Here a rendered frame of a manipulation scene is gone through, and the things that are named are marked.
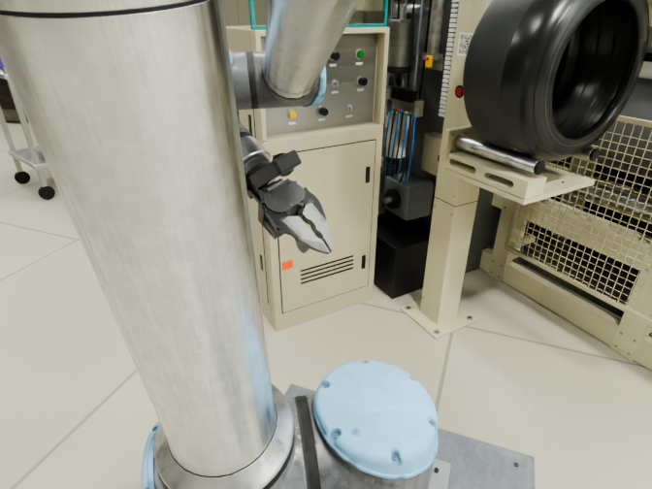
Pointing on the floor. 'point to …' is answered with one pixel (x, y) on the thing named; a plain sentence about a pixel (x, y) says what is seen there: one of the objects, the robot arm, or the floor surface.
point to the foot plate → (438, 324)
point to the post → (451, 196)
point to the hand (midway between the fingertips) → (326, 244)
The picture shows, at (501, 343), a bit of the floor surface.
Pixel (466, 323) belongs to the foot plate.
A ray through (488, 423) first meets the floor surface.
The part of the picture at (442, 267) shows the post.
